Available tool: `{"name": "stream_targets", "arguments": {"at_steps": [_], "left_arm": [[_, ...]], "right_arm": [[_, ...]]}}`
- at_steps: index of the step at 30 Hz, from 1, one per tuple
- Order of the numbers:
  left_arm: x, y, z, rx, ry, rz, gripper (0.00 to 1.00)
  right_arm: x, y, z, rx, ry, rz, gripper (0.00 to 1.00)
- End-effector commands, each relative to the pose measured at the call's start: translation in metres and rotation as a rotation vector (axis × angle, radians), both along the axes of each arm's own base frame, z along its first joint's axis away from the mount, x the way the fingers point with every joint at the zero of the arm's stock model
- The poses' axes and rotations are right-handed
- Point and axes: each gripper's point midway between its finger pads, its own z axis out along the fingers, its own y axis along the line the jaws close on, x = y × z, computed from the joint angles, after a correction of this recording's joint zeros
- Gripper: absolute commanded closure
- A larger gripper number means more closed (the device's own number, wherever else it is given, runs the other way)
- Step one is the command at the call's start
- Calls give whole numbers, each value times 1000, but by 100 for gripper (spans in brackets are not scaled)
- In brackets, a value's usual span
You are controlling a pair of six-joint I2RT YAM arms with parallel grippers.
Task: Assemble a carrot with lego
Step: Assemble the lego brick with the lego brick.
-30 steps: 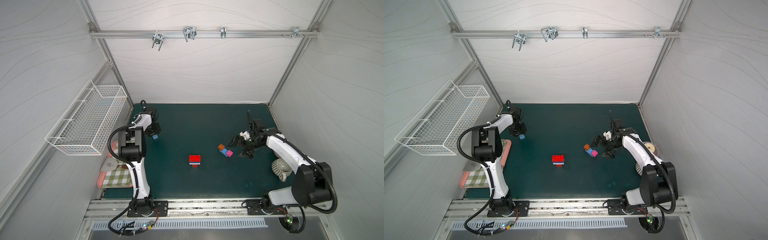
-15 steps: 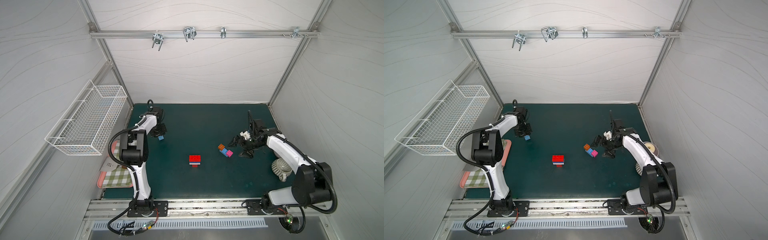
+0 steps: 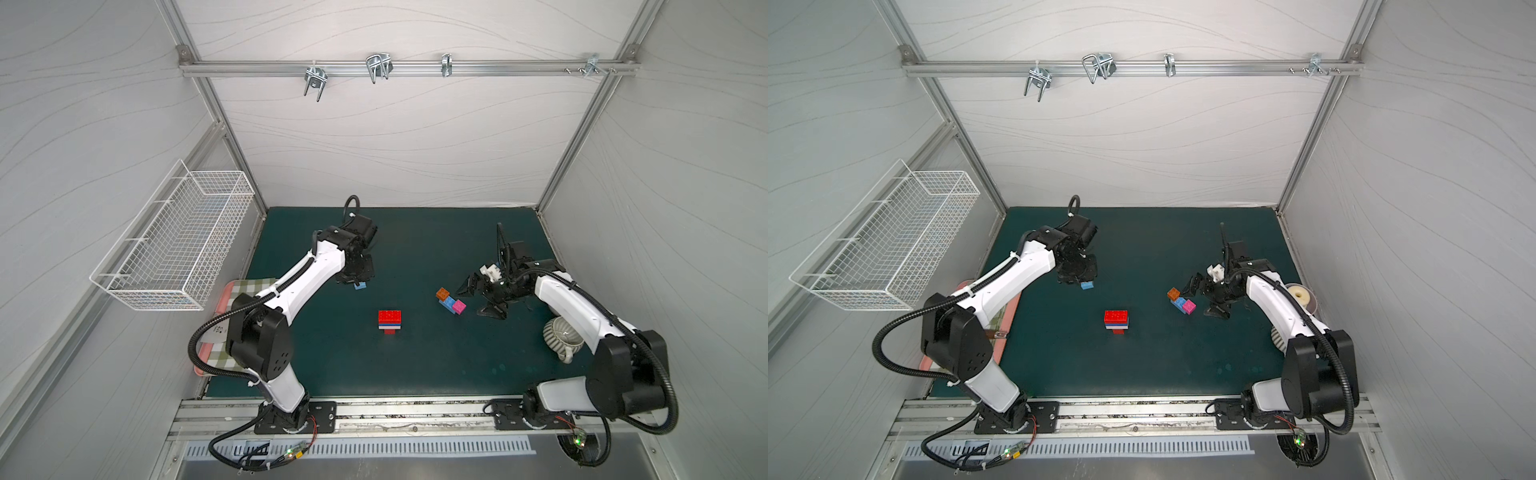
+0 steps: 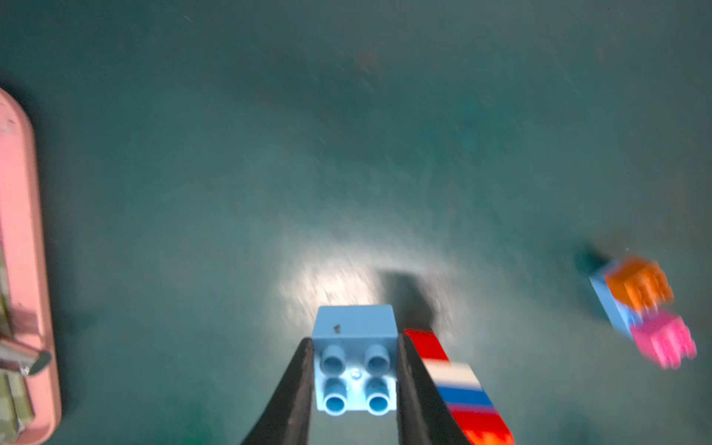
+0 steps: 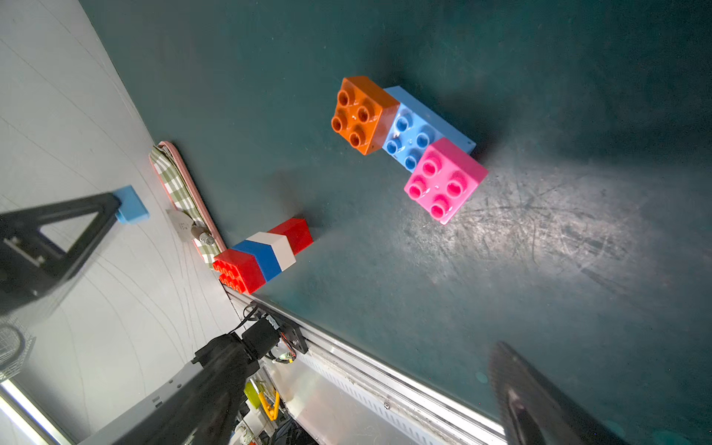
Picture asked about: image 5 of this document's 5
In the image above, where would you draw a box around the small light blue lego brick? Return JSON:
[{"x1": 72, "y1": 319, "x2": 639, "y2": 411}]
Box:
[{"x1": 112, "y1": 185, "x2": 150, "y2": 224}]

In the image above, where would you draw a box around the pink tray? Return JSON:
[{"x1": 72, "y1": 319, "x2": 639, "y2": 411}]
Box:
[{"x1": 148, "y1": 140, "x2": 228, "y2": 263}]

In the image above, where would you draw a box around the white lego brick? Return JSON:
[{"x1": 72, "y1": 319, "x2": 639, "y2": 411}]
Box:
[{"x1": 248, "y1": 232, "x2": 296, "y2": 272}]

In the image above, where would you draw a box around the red sloped lego brick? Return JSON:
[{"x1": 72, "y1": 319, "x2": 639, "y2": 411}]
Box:
[{"x1": 212, "y1": 250, "x2": 266, "y2": 294}]

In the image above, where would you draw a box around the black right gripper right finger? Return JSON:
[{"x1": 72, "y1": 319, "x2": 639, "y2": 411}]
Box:
[{"x1": 489, "y1": 341, "x2": 626, "y2": 444}]

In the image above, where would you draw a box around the pink lego brick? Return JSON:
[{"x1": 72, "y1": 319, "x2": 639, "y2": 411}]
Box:
[{"x1": 404, "y1": 138, "x2": 489, "y2": 225}]

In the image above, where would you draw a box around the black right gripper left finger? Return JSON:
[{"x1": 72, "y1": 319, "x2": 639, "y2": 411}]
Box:
[{"x1": 83, "y1": 333, "x2": 259, "y2": 444}]

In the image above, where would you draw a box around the orange lego brick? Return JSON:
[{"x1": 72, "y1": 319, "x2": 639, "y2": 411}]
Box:
[{"x1": 331, "y1": 76, "x2": 401, "y2": 156}]

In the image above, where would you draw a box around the green checkered cloth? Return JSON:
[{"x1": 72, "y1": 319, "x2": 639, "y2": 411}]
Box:
[{"x1": 149, "y1": 145, "x2": 224, "y2": 267}]

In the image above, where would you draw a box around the dark blue lego brick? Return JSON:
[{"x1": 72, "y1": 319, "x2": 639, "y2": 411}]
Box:
[{"x1": 233, "y1": 240, "x2": 282, "y2": 282}]

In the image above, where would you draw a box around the green table mat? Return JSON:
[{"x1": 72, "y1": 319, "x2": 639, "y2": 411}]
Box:
[{"x1": 83, "y1": 1, "x2": 711, "y2": 444}]

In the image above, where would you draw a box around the red square lego brick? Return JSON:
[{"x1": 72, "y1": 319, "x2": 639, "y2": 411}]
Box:
[{"x1": 269, "y1": 218, "x2": 313, "y2": 255}]

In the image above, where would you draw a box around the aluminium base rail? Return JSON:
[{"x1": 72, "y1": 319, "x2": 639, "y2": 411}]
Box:
[{"x1": 225, "y1": 287, "x2": 506, "y2": 444}]

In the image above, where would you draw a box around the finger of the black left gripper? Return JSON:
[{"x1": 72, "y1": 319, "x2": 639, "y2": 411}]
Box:
[{"x1": 1, "y1": 193, "x2": 121, "y2": 315}]

